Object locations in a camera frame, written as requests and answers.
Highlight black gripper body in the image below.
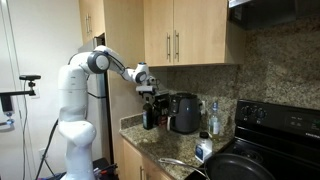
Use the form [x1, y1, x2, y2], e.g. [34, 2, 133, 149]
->
[152, 91, 171, 115]

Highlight dark glass bottle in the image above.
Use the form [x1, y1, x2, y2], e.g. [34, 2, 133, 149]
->
[142, 96, 155, 131]

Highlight clear bottle blue cap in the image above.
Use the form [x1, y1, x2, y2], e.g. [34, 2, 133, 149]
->
[208, 100, 222, 139]

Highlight black air fryer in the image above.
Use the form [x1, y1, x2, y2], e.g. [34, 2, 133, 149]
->
[167, 92, 203, 135]

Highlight black stove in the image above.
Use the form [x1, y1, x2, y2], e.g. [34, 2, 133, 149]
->
[184, 99, 320, 180]

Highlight dark red packet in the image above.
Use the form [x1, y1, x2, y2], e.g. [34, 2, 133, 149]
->
[156, 113, 169, 127]

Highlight narrow wooden upper cabinet door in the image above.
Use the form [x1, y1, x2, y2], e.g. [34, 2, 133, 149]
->
[143, 0, 174, 67]

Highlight wooden lower cabinet door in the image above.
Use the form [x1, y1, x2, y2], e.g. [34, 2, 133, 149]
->
[121, 138, 144, 180]
[143, 155, 175, 180]

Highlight wide wooden upper cabinet door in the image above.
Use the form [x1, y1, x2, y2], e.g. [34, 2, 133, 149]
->
[173, 0, 230, 66]

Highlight large black frying pan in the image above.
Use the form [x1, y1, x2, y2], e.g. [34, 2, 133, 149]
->
[158, 152, 276, 180]

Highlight wooden cabinet door above refrigerator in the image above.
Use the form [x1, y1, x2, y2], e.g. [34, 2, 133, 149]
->
[78, 0, 106, 45]

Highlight dark range hood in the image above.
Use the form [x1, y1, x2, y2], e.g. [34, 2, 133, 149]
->
[228, 0, 320, 31]

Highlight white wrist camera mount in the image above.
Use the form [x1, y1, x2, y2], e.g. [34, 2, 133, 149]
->
[135, 84, 160, 95]

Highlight white wall outlet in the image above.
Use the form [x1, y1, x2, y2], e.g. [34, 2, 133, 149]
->
[199, 99, 206, 116]

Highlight metal upper cabinet handle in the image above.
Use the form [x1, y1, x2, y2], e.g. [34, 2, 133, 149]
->
[174, 30, 181, 63]
[166, 32, 172, 62]

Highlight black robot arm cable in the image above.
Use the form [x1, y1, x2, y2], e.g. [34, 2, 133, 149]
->
[105, 54, 128, 74]

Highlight black floor cable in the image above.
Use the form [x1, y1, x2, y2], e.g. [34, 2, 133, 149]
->
[34, 119, 60, 180]

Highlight black camera on stand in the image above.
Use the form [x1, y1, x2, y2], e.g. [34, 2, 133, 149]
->
[0, 74, 42, 98]

